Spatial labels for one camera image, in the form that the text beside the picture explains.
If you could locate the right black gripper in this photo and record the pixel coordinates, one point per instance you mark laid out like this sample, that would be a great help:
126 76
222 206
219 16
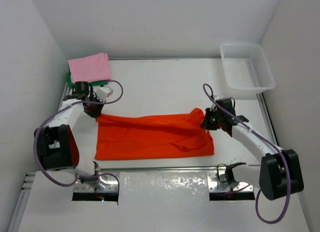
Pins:
205 123

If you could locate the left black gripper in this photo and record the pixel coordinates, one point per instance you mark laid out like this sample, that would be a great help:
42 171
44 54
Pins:
97 113

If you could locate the orange t shirt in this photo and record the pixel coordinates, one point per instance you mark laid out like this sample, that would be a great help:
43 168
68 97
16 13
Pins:
153 137

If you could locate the green t shirt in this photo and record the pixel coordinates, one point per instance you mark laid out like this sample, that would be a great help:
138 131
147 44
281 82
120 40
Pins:
95 83

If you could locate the pink t shirt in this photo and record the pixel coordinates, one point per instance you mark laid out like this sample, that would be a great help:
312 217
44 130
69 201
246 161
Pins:
91 68

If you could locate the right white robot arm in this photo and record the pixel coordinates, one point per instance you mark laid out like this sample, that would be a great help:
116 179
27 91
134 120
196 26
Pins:
280 172

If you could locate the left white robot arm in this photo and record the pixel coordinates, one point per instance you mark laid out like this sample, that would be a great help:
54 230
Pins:
54 145

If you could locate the white plastic basket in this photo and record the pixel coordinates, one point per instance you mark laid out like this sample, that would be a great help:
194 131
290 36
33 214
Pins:
246 69

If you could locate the white front cover panel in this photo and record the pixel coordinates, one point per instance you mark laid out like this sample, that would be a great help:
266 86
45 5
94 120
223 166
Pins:
155 202

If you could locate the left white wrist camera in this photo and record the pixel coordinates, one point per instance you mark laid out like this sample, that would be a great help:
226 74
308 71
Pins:
103 92

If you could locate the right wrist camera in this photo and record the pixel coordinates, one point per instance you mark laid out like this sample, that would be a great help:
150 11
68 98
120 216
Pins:
227 106

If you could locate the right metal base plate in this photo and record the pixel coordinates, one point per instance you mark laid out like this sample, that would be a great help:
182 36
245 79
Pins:
216 184

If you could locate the metal base plate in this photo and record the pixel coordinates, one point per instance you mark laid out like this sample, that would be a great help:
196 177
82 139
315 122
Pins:
106 183
216 184

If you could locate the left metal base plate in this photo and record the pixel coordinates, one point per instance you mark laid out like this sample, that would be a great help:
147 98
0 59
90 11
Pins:
106 183

